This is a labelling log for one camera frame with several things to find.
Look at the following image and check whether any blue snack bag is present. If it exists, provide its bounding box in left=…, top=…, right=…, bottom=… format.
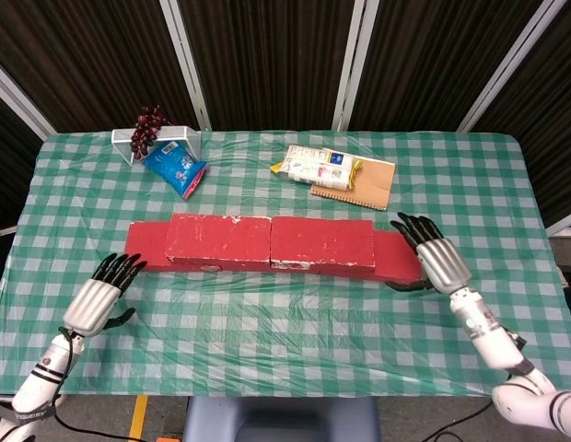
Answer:
left=141, top=140, right=209, bottom=201

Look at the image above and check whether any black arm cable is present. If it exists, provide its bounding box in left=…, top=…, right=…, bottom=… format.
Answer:
left=49, top=327, right=130, bottom=442
left=426, top=399, right=495, bottom=442

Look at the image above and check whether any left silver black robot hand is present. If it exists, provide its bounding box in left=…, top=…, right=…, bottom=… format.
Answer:
left=59, top=252, right=148, bottom=337

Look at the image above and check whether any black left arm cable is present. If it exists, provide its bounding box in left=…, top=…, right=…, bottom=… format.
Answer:
left=49, top=327, right=130, bottom=442

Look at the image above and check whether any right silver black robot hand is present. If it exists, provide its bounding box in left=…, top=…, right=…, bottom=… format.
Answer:
left=385, top=212, right=472, bottom=296

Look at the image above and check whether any dark red grape bunch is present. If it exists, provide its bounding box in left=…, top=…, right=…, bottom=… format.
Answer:
left=129, top=105, right=171, bottom=161

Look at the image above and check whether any white metal mesh rack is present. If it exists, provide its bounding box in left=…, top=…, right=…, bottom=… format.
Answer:
left=111, top=125, right=202, bottom=165

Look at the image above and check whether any green white checked tablecloth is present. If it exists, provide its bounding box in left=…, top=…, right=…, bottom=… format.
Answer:
left=0, top=130, right=571, bottom=400

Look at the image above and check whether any dark corrugated partition panel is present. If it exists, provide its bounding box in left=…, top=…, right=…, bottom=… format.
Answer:
left=0, top=0, right=208, bottom=135
left=333, top=0, right=567, bottom=134
left=0, top=57, right=54, bottom=190
left=458, top=0, right=571, bottom=236
left=160, top=0, right=379, bottom=133

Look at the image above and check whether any brown kraft spiral notebook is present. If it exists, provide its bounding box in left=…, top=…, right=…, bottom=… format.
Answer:
left=309, top=156, right=397, bottom=212

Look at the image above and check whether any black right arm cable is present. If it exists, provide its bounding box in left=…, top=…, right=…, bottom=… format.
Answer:
left=426, top=399, right=495, bottom=442

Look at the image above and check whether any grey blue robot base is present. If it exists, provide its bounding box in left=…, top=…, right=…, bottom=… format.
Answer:
left=181, top=395, right=381, bottom=442

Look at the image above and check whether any yellow floor tape strip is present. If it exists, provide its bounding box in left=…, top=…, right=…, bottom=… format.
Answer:
left=128, top=395, right=150, bottom=442

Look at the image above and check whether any white printed snack package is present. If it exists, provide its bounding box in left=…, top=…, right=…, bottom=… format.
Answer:
left=270, top=145, right=352, bottom=191

